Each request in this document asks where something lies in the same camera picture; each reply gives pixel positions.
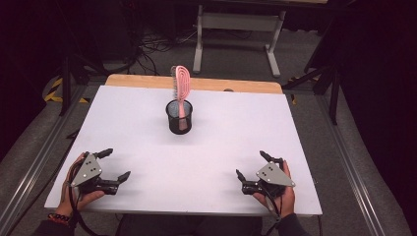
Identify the bundle of floor cables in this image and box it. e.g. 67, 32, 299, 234
126, 28, 200, 77

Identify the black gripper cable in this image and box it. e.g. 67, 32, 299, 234
66, 160, 109, 236
262, 188, 283, 221

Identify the black mesh pen holder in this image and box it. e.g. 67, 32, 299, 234
165, 98, 194, 136

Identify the white metal desk frame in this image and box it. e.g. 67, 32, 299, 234
192, 3, 287, 79

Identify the person's left hand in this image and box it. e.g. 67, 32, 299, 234
58, 151, 106, 215

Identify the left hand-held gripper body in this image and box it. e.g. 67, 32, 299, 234
69, 150, 120, 197

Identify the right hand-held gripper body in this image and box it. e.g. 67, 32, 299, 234
241, 156, 296, 199

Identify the pink hairbrush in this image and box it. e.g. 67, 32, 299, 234
170, 65, 191, 131

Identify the person's right hand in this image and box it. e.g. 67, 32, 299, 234
252, 159, 297, 219

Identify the grey metal floor rail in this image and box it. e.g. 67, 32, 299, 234
0, 84, 90, 232
314, 93, 389, 236

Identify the beaded bracelet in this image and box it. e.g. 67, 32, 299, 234
47, 212, 72, 226

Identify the yellow black hazard tape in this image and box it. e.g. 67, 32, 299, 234
43, 77, 90, 104

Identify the black tripod stand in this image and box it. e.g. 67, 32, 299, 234
58, 53, 111, 118
281, 62, 342, 126

